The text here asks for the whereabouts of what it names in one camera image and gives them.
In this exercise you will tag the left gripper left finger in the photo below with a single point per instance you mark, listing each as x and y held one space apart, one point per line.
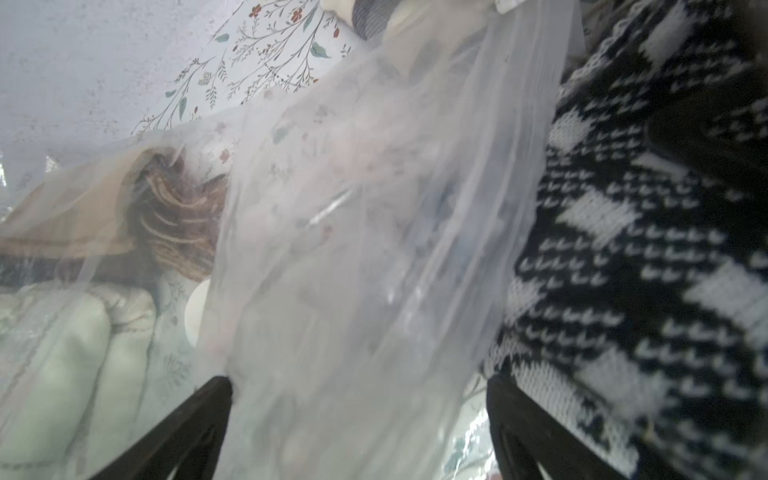
184 445

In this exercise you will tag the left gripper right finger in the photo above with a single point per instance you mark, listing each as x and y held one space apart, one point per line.
529 443

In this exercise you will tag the black white houndstooth scarf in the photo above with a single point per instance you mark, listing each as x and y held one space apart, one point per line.
637 313

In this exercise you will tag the cream knitted scarf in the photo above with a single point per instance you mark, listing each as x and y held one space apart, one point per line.
85 371

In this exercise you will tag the beige brown fringed scarf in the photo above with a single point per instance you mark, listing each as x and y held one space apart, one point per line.
125 220

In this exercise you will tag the clear plastic vacuum bag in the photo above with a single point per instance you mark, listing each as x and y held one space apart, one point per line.
371 223

